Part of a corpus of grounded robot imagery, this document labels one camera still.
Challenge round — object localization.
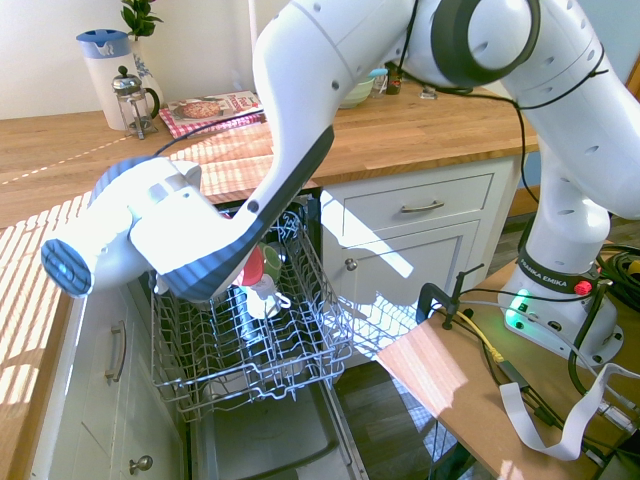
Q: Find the coral red plate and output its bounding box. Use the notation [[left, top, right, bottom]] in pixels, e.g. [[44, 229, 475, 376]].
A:
[[241, 246, 266, 290]]

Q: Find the grey dishwasher door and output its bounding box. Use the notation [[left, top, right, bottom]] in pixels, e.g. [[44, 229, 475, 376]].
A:
[[189, 369, 371, 480]]

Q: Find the white mug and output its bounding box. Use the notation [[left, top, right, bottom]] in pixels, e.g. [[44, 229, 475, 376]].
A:
[[246, 278, 292, 321]]

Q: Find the green ribbed mug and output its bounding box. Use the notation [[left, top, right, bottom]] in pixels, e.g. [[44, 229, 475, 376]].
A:
[[260, 242, 285, 280]]

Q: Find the red checkered cloth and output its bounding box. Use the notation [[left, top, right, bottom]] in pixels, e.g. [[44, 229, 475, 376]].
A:
[[158, 107, 269, 140]]

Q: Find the glass French press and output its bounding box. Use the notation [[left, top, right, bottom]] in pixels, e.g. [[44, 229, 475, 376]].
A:
[[111, 65, 161, 141]]

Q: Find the pizza cookbook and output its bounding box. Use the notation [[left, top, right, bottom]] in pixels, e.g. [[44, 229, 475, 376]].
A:
[[166, 90, 265, 132]]

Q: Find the white blue filter jug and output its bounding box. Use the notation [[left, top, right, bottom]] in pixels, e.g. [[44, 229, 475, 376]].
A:
[[75, 28, 146, 132]]

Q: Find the white vase blue pattern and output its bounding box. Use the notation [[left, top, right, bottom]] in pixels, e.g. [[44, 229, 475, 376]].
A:
[[130, 38, 165, 109]]

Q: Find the black C clamp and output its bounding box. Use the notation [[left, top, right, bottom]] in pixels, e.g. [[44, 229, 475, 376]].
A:
[[416, 262, 487, 330]]

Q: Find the green leafy plant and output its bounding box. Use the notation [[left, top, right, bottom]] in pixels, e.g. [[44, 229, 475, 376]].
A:
[[120, 0, 164, 41]]

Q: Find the pale green bowl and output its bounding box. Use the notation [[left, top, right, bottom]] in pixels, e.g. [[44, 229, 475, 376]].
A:
[[338, 74, 376, 110]]

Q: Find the small dark bottle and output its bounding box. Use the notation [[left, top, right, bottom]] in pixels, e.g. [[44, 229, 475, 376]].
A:
[[385, 62, 405, 97]]

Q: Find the metal cabinet bar handle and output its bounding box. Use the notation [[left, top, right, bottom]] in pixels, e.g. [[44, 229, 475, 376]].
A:
[[103, 320, 127, 384]]

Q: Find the grey wire dishwasher rack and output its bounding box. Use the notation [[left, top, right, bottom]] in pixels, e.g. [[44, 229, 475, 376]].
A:
[[149, 197, 356, 424]]

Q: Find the metal drawer handle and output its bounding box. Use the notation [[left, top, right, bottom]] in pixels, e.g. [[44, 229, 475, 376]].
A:
[[400, 200, 446, 214]]

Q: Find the yellow cable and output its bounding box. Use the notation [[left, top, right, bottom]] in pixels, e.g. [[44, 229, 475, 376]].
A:
[[457, 308, 506, 362]]

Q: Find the black cable adapter box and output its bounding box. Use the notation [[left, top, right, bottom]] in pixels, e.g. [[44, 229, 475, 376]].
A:
[[501, 357, 534, 390]]

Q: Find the white flat ribbon cable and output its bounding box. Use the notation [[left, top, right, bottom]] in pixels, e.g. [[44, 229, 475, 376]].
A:
[[499, 362, 640, 460]]

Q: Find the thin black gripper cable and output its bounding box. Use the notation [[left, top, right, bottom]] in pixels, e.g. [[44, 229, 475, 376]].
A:
[[153, 0, 610, 204]]

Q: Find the black cable bundle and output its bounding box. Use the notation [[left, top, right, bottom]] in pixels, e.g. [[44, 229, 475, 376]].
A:
[[594, 243, 640, 314]]

